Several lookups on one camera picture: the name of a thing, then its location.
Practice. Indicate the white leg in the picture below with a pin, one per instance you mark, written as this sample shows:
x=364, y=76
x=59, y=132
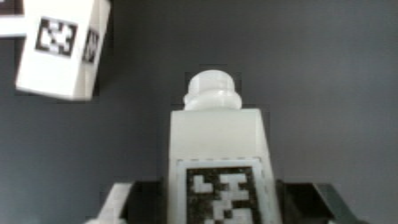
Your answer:
x=220, y=186
x=62, y=47

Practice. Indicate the white base tag plate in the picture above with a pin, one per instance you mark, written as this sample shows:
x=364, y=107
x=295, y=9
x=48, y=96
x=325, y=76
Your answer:
x=13, y=24

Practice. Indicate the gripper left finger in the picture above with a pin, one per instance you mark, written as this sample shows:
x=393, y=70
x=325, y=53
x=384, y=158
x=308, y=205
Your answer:
x=114, y=205

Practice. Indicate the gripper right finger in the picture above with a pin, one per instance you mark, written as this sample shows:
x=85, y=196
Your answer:
x=341, y=214

